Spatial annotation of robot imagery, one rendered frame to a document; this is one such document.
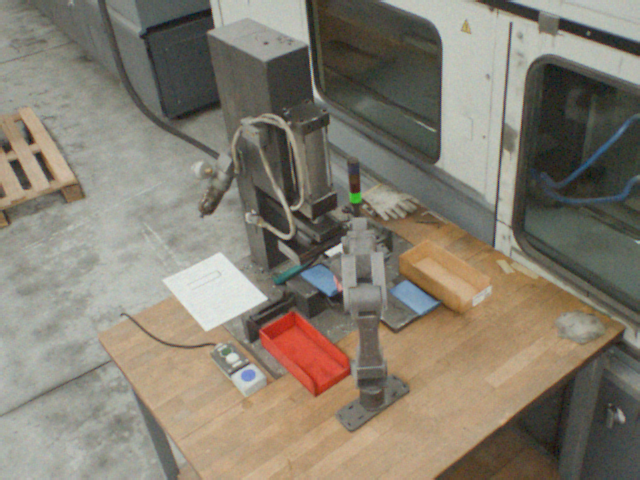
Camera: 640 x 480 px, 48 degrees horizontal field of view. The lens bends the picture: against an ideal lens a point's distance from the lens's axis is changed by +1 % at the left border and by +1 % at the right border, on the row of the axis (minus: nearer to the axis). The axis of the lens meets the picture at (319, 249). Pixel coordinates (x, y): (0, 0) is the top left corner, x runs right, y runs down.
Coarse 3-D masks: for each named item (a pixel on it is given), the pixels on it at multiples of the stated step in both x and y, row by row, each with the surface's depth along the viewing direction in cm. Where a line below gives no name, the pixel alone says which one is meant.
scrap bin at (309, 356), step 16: (288, 320) 200; (304, 320) 196; (272, 336) 199; (288, 336) 200; (304, 336) 199; (320, 336) 192; (272, 352) 194; (288, 352) 195; (304, 352) 194; (320, 352) 194; (336, 352) 188; (288, 368) 189; (304, 368) 190; (320, 368) 189; (336, 368) 189; (304, 384) 184; (320, 384) 184
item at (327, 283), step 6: (306, 270) 207; (312, 270) 207; (318, 270) 207; (324, 270) 206; (306, 276) 204; (312, 276) 204; (324, 276) 204; (330, 276) 204; (318, 282) 202; (324, 282) 202; (330, 282) 202; (324, 288) 199; (330, 288) 199; (336, 288) 195; (330, 294) 196
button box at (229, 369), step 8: (144, 328) 207; (152, 336) 204; (168, 344) 201; (176, 344) 201; (200, 344) 200; (208, 344) 199; (216, 344) 198; (224, 344) 196; (232, 344) 196; (216, 352) 194; (232, 352) 193; (240, 352) 193; (216, 360) 192; (224, 360) 191; (240, 360) 191; (248, 360) 190; (224, 368) 189; (232, 368) 189; (240, 368) 189
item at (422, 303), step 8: (392, 288) 208; (400, 288) 208; (408, 288) 208; (416, 288) 207; (400, 296) 205; (408, 296) 205; (416, 296) 205; (424, 296) 204; (408, 304) 202; (416, 304) 202; (424, 304) 202; (432, 304) 201; (424, 312) 197
